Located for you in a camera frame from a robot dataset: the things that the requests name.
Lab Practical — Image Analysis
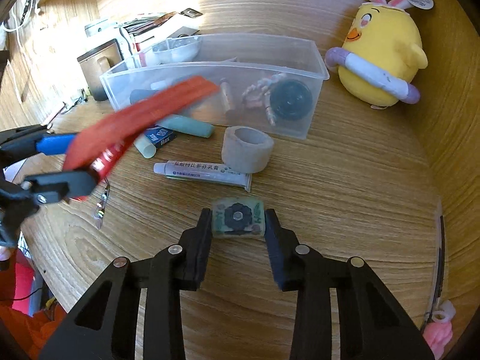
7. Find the grey tape roll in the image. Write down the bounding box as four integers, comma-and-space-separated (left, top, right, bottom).
221, 125, 274, 175

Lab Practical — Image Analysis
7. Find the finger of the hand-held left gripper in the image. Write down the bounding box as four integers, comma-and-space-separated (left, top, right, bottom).
0, 125, 81, 156
20, 169, 99, 206

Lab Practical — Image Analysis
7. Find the thin pale rod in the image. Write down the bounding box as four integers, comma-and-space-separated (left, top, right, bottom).
427, 214, 447, 323

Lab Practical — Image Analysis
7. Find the clear plastic bin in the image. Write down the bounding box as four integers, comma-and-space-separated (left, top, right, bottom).
99, 33, 331, 141

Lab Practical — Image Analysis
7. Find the pale mint tube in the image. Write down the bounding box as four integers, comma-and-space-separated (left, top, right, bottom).
134, 133, 157, 159

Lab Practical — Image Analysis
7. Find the pink paw toy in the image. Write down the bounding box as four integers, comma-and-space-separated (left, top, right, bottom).
422, 300, 456, 360

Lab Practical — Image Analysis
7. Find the stack of books and papers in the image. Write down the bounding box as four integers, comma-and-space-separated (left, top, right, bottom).
84, 11, 177, 42

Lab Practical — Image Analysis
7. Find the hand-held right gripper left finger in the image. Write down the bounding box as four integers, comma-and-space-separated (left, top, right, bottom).
37, 208, 214, 360

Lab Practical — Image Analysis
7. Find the black round container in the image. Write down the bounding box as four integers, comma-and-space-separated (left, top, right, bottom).
270, 82, 313, 122

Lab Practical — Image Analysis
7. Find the brown mug with lid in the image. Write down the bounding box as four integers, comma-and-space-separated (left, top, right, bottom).
77, 38, 124, 102

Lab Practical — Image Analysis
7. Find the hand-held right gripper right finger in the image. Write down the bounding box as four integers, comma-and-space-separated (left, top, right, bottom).
264, 209, 437, 360

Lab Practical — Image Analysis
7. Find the small blue box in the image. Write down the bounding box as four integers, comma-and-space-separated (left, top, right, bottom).
144, 127, 178, 150

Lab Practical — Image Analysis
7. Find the glittery hair clip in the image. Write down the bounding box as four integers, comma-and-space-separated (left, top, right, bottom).
93, 178, 111, 229

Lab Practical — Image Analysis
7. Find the small floral patterned block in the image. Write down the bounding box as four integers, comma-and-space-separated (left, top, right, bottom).
211, 196, 267, 239

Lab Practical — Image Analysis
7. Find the yellow chick plush toy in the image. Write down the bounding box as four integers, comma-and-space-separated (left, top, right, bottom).
324, 0, 436, 110

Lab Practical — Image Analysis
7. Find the teal green tube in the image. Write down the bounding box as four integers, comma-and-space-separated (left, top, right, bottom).
159, 114, 214, 138

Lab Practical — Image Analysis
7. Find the white box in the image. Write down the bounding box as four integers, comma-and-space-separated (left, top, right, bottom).
135, 19, 199, 46

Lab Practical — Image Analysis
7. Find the white ointment tube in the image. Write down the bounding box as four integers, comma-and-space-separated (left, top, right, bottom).
154, 160, 253, 192

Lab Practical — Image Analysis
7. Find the orange clothing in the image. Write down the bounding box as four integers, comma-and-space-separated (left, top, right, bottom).
0, 247, 70, 360

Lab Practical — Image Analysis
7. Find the white cable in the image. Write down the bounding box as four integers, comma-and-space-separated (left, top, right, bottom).
4, 0, 42, 32

